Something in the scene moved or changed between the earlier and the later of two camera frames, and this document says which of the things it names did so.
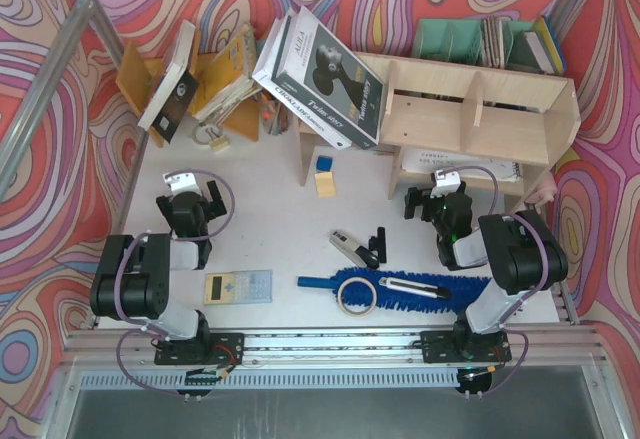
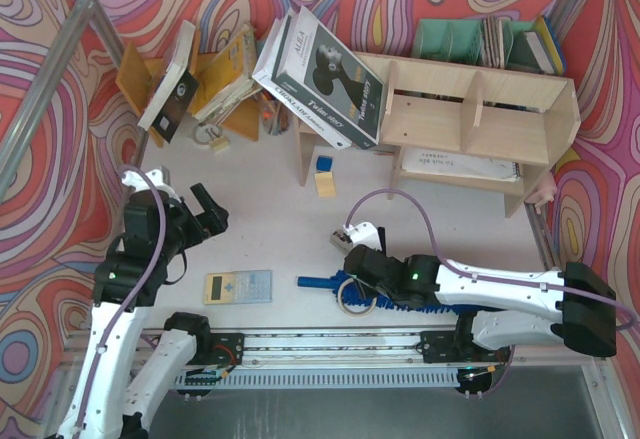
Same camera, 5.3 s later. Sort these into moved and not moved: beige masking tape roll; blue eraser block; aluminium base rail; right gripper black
Moved: right gripper black
Not moved: beige masking tape roll; aluminium base rail; blue eraser block
